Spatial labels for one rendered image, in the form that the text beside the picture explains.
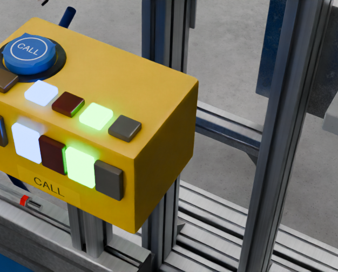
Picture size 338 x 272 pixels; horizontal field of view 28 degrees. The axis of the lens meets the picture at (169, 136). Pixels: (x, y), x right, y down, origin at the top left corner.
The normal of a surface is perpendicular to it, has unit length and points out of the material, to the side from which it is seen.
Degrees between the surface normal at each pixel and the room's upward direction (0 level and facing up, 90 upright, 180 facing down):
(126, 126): 0
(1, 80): 0
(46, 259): 90
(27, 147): 90
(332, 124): 90
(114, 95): 0
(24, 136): 90
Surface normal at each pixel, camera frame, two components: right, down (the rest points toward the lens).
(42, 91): 0.03, -0.69
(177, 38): 0.88, 0.36
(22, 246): -0.48, 0.62
